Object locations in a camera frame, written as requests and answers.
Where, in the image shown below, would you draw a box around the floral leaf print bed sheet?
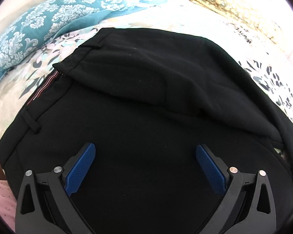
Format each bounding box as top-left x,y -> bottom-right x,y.
0,0 -> 293,176

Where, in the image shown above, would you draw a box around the pink dotted cloth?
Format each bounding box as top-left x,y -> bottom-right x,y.
0,179 -> 18,226

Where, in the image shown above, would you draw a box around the black pants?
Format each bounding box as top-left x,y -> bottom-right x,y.
1,27 -> 293,234

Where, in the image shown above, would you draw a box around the large teal patterned pillow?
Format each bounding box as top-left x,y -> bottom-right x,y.
0,0 -> 118,84

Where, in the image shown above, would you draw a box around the cream padded headboard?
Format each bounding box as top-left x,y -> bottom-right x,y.
0,0 -> 103,42

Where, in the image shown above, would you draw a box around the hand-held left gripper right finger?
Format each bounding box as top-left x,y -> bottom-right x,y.
195,144 -> 277,234

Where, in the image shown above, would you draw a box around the orange floral pillow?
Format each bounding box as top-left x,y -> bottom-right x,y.
188,0 -> 282,45

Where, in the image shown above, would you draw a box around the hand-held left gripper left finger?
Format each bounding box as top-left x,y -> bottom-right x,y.
15,143 -> 97,234

